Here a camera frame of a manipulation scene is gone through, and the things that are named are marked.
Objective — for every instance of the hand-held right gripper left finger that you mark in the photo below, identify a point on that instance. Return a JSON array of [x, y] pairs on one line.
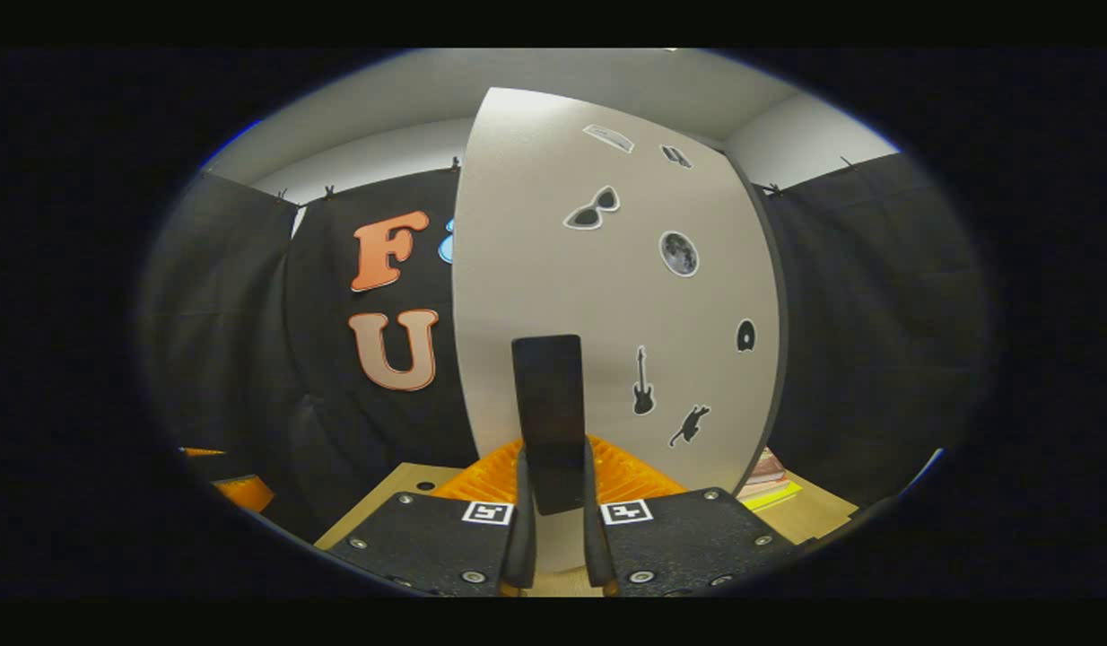
[[520, 538]]

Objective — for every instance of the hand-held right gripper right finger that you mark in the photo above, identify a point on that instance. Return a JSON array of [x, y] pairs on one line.
[[596, 538]]

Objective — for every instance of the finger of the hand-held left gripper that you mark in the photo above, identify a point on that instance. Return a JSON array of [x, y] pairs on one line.
[[202, 451], [247, 493]]

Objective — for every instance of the beige cabinet door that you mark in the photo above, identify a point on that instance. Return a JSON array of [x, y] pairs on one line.
[[536, 233]]

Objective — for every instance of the black backdrop cloth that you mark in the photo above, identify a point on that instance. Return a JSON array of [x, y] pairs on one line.
[[230, 341]]

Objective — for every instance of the small stack of books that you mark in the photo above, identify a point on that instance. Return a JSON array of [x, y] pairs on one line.
[[767, 480]]

